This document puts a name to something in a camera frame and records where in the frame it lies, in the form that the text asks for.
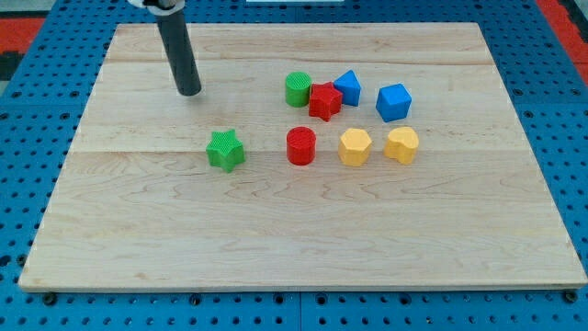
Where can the red cylinder block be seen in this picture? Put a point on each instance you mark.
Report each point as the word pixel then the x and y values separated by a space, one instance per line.
pixel 301 143

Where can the light wooden board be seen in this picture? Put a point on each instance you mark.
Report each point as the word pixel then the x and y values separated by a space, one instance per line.
pixel 138 207

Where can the yellow heart block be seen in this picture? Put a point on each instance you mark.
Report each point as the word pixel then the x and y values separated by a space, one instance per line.
pixel 401 145

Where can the green star block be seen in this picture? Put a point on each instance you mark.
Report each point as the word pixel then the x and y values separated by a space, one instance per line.
pixel 225 150

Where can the yellow hexagon block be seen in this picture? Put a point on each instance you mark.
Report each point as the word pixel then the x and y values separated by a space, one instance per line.
pixel 354 147

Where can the red star block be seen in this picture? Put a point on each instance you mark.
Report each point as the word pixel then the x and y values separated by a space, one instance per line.
pixel 325 101

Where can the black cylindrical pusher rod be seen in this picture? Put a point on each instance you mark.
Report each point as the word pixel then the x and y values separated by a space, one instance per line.
pixel 173 30

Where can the green cylinder block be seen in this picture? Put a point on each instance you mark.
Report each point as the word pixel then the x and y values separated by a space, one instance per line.
pixel 298 87

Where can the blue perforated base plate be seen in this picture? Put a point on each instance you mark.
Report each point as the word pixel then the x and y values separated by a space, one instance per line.
pixel 46 95

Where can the blue cube block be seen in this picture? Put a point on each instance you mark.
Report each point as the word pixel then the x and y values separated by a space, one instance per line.
pixel 393 102

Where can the blue triangular prism block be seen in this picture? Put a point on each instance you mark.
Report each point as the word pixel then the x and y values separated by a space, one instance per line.
pixel 348 84

